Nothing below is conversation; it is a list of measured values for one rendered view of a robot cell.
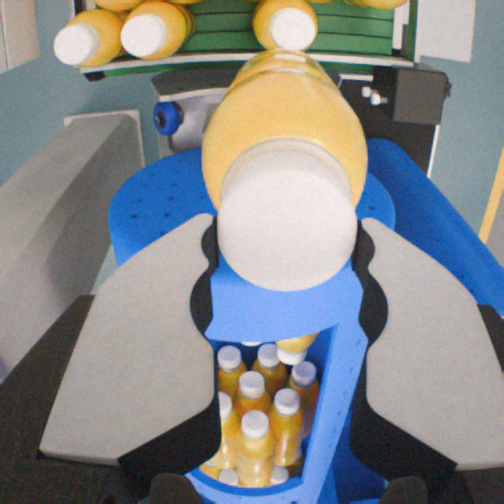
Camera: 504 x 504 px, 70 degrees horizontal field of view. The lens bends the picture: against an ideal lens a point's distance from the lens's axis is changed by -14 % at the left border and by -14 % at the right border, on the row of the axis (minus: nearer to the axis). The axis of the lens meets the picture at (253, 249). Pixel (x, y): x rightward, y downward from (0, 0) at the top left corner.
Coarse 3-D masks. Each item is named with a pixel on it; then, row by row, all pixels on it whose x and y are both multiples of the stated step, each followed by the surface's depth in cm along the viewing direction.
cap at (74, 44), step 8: (64, 32) 32; (72, 32) 32; (80, 32) 32; (88, 32) 32; (56, 40) 32; (64, 40) 32; (72, 40) 32; (80, 40) 32; (88, 40) 32; (56, 48) 32; (64, 48) 32; (72, 48) 33; (80, 48) 33; (88, 48) 33; (64, 56) 33; (72, 56) 33; (80, 56) 33; (88, 56) 34; (72, 64) 34
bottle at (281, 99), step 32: (256, 64) 19; (288, 64) 17; (224, 96) 17; (256, 96) 13; (288, 96) 13; (320, 96) 14; (224, 128) 13; (256, 128) 13; (288, 128) 12; (320, 128) 12; (352, 128) 14; (224, 160) 13; (352, 160) 13; (224, 192) 13; (352, 192) 13
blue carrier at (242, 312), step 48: (144, 192) 40; (192, 192) 40; (384, 192) 40; (144, 240) 33; (240, 288) 29; (336, 288) 31; (240, 336) 32; (288, 336) 33; (336, 336) 35; (336, 384) 41; (336, 432) 51; (192, 480) 56; (288, 480) 54
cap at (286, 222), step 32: (256, 160) 11; (288, 160) 11; (320, 160) 12; (256, 192) 10; (288, 192) 10; (320, 192) 10; (224, 224) 11; (256, 224) 11; (288, 224) 11; (320, 224) 11; (352, 224) 11; (224, 256) 12; (256, 256) 12; (288, 256) 12; (320, 256) 11; (288, 288) 12
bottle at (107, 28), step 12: (84, 12) 34; (96, 12) 35; (108, 12) 36; (120, 12) 39; (72, 24) 33; (84, 24) 33; (96, 24) 34; (108, 24) 35; (120, 24) 37; (96, 36) 34; (108, 36) 35; (120, 36) 37; (96, 48) 35; (108, 48) 36; (120, 48) 39; (96, 60) 36; (108, 60) 38
